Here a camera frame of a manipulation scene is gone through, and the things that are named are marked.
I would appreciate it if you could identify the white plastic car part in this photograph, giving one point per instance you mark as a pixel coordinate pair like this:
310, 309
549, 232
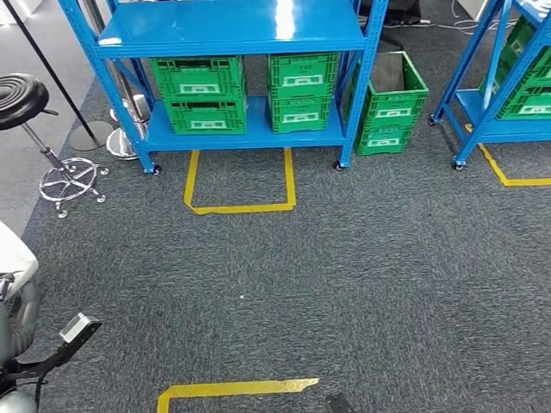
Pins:
15, 256

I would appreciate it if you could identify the black seat chrome stool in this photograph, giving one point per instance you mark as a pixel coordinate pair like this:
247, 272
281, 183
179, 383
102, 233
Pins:
21, 97

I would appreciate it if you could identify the black pole floor stand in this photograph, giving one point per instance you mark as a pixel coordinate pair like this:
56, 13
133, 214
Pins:
90, 137

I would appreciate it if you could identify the yellow floor tape outline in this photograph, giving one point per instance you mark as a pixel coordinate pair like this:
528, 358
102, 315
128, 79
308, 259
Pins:
236, 389

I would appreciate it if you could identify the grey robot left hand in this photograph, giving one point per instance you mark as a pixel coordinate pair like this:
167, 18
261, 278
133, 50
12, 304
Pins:
23, 325

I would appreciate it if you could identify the chrome barrier stanchion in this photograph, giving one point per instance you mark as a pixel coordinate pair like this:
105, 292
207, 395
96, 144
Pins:
124, 142

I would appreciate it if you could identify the blue metal shelf rack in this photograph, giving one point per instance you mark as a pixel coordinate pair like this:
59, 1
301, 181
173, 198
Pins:
478, 128
232, 28

